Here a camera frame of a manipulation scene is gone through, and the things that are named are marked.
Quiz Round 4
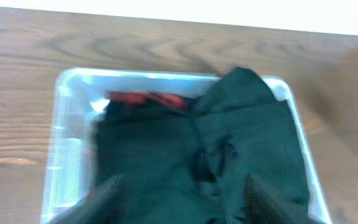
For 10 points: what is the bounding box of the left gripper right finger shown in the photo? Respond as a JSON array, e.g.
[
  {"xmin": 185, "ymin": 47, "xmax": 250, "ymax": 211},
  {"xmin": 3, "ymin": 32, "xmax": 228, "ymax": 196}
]
[{"xmin": 244, "ymin": 174, "xmax": 321, "ymax": 224}]

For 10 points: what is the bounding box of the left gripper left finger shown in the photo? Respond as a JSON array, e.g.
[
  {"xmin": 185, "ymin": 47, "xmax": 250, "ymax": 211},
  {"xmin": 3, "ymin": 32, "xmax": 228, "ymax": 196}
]
[{"xmin": 49, "ymin": 175, "xmax": 123, "ymax": 224}]

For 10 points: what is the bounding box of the black hoodie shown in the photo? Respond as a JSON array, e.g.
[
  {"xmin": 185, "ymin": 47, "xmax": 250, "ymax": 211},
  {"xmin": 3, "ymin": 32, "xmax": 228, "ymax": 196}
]
[{"xmin": 94, "ymin": 68, "xmax": 310, "ymax": 223}]

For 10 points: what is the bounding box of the red plaid flannel shirt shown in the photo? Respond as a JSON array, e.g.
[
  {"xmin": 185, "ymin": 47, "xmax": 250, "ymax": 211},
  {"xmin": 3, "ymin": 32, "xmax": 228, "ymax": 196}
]
[{"xmin": 108, "ymin": 91, "xmax": 188, "ymax": 110}]

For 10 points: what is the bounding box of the clear plastic storage bin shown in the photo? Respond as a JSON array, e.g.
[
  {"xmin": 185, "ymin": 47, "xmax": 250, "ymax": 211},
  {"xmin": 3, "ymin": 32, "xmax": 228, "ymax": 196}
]
[{"xmin": 41, "ymin": 68, "xmax": 331, "ymax": 223}]

